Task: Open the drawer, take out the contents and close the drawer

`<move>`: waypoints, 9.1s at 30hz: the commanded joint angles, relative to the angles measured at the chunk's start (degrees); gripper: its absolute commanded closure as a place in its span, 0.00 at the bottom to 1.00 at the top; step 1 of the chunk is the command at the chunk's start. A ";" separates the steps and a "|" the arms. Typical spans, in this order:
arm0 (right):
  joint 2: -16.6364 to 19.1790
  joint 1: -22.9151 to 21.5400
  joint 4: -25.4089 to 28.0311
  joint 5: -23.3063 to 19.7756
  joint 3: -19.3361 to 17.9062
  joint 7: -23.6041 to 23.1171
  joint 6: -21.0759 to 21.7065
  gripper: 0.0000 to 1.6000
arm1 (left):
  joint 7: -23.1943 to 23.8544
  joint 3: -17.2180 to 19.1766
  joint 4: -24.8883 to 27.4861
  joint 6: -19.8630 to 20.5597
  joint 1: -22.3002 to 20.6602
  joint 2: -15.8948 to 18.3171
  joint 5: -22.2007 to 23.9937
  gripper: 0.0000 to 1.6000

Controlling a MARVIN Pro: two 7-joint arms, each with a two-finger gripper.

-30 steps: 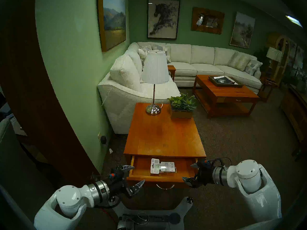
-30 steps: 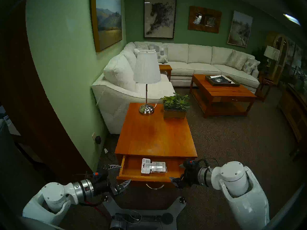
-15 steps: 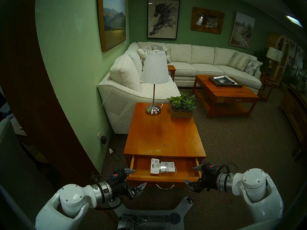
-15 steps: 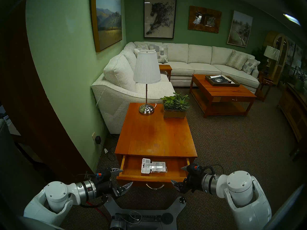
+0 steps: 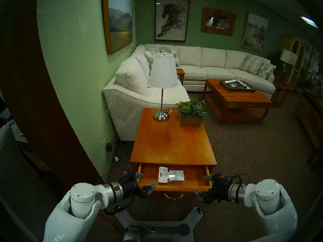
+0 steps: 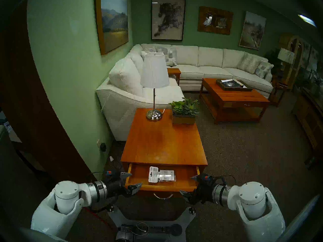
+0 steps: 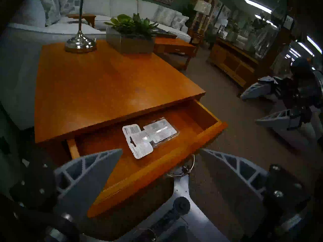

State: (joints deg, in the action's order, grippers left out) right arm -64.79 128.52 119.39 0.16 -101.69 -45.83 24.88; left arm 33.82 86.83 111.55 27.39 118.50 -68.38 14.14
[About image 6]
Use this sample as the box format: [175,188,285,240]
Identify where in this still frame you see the framed tree path painting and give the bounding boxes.
[239,11,267,50]

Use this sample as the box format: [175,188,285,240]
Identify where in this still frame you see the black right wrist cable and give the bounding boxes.
[214,174,237,188]

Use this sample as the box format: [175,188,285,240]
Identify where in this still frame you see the dark wooden serving tray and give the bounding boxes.
[216,79,253,91]

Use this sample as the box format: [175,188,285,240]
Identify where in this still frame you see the dark wooden end table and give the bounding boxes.
[268,76,289,107]

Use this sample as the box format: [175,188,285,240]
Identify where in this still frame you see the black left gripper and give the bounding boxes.
[103,170,143,197]

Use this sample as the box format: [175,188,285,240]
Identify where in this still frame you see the framed palm tree picture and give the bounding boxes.
[310,47,319,73]
[302,41,311,69]

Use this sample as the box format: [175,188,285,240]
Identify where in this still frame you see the fluorescent ceiling light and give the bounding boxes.
[298,14,316,27]

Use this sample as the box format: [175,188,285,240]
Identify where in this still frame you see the succulent plants in box planter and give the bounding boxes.
[169,97,200,125]

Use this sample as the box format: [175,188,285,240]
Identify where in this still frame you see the orange wooden end table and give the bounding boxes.
[121,108,208,174]

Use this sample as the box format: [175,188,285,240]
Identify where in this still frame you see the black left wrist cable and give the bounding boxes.
[91,196,119,214]

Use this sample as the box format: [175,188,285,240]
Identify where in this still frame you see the light wooden sideboard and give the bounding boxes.
[291,88,323,154]

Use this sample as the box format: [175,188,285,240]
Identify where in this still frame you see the wooden drawer with metal handle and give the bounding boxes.
[125,163,200,200]

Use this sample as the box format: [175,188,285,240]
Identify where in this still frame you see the dark brown wooden door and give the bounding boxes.
[0,0,97,184]

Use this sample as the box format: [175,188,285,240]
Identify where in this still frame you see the orange wooden coffee table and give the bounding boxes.
[199,78,270,125]

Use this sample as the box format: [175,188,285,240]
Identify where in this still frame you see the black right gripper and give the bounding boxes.
[179,174,218,205]

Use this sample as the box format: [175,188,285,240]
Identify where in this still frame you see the small wooden side table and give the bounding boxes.
[167,68,181,86]

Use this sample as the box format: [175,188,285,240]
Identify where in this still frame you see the clear plastic blister package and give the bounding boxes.
[148,166,176,183]

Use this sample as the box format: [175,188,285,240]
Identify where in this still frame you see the black framed horse artwork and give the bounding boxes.
[151,0,186,41]

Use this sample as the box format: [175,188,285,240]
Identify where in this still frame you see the framed mountain landscape painting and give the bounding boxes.
[95,0,129,55]

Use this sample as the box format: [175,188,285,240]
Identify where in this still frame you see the rustic wood framed mirror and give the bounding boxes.
[198,6,234,35]

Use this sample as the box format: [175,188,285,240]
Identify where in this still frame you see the lamp with wrapped shade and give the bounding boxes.
[278,48,295,78]

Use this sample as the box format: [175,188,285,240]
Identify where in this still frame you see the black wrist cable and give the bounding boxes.
[91,196,119,214]
[214,174,237,188]

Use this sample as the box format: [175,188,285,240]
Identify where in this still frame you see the white shade chrome table lamp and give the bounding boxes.
[140,52,170,122]

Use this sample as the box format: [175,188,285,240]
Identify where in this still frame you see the arched light wood cabinet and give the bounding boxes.
[279,35,305,89]

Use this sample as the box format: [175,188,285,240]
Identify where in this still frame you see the grey robot base frame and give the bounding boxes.
[107,205,197,242]

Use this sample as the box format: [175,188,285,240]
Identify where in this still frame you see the cream sectional sofa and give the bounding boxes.
[96,44,274,141]

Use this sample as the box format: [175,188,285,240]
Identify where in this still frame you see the grey patchwork throw pillow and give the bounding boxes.
[158,47,177,67]
[254,60,274,79]

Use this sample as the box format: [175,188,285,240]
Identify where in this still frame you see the red floor cable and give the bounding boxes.
[86,209,111,230]

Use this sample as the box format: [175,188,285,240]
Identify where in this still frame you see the potted green plant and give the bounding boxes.
[309,75,323,97]

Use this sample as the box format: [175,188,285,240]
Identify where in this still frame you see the dark hardcover book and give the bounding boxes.
[221,79,244,88]

